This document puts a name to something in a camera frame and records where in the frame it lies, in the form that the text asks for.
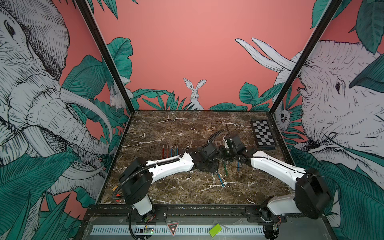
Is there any blue carving knife front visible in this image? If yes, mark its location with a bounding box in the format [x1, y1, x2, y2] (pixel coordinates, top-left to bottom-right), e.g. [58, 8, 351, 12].
[216, 172, 225, 188]

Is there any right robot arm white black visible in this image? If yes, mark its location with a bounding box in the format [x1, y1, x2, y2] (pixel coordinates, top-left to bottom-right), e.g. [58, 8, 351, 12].
[223, 129, 331, 224]

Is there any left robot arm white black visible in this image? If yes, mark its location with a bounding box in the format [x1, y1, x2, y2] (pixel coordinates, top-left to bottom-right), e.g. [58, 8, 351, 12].
[112, 130, 223, 219]

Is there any black white checkerboard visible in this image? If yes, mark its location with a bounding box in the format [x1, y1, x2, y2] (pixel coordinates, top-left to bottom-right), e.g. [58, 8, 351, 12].
[251, 120, 276, 150]

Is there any green sticky note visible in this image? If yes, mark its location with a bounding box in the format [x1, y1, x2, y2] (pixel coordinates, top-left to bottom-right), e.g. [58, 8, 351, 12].
[209, 224, 222, 238]

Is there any triangular warning sticker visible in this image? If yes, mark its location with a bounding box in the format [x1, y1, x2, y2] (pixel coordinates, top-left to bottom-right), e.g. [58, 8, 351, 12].
[167, 222, 180, 236]

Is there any small circuit board green led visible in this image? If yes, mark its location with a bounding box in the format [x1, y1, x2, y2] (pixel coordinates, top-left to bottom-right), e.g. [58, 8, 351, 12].
[140, 227, 155, 235]

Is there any black front mounting rail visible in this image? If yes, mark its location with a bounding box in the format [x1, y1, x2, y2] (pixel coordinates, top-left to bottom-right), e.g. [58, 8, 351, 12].
[86, 203, 325, 224]

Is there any white slotted cable duct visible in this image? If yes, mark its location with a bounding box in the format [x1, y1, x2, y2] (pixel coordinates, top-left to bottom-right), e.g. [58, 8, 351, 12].
[90, 225, 265, 237]

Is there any right black frame post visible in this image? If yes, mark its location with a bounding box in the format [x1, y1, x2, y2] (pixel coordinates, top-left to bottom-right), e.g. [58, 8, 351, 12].
[269, 0, 342, 115]

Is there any black frame post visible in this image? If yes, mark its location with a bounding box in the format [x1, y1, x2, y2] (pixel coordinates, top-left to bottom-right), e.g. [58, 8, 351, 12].
[75, 0, 135, 115]
[269, 0, 342, 115]

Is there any left black frame post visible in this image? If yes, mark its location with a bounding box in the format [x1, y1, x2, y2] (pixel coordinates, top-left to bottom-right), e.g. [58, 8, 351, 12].
[75, 0, 135, 115]

